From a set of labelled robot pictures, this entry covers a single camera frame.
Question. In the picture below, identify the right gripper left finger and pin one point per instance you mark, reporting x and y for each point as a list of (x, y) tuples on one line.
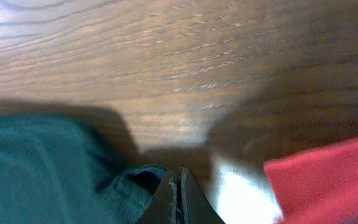
[(163, 209)]

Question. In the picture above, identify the black t-shirt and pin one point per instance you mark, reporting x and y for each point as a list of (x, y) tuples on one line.
[(59, 170)]

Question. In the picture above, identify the dark garment with red trim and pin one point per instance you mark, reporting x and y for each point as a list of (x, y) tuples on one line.
[(317, 186)]

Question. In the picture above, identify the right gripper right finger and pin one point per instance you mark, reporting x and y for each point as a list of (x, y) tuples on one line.
[(195, 206)]

